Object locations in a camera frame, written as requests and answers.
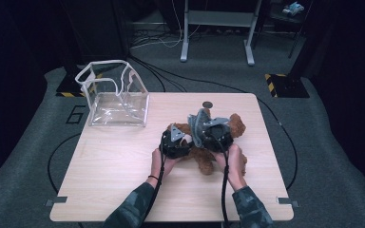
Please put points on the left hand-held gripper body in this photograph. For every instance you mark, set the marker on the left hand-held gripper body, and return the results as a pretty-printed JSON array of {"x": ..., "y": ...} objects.
[{"x": 172, "y": 148}]

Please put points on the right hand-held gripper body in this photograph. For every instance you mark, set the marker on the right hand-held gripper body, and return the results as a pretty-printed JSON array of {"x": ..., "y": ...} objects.
[{"x": 218, "y": 137}]

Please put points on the brown teddy bear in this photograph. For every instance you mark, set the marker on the brown teddy bear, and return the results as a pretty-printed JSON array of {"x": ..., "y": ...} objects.
[{"x": 237, "y": 125}]

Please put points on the clear plastic bag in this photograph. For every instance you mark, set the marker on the clear plastic bag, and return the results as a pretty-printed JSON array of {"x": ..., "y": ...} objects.
[{"x": 117, "y": 110}]

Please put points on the person's left hand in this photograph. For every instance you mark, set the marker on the person's left hand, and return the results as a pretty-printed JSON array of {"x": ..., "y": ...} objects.
[{"x": 155, "y": 163}]

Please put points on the person's right hand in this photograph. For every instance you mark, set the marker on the person's right hand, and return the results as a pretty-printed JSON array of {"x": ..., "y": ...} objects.
[{"x": 236, "y": 164}]

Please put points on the black wristband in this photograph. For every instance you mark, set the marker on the black wristband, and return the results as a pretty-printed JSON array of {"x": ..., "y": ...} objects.
[{"x": 153, "y": 177}]

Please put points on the black striped stand base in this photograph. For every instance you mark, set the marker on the black striped stand base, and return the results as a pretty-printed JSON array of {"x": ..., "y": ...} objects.
[
  {"x": 68, "y": 87},
  {"x": 288, "y": 87}
]

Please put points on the dark side table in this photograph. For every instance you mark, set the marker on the dark side table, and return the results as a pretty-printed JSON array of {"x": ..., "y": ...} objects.
[{"x": 278, "y": 19}]

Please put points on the light blue white item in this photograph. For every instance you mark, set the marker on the light blue white item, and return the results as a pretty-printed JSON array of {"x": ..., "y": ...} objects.
[{"x": 293, "y": 8}]

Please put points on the dark curtain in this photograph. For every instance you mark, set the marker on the dark curtain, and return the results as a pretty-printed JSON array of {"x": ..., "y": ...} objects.
[
  {"x": 6, "y": 63},
  {"x": 355, "y": 63}
]

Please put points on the grey metal table bracket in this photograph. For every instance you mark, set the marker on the grey metal table bracket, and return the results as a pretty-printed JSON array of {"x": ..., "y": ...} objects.
[
  {"x": 55, "y": 200},
  {"x": 287, "y": 201}
]

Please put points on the white metal desk frame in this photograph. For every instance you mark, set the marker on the white metal desk frame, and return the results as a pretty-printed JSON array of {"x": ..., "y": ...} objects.
[{"x": 218, "y": 18}]

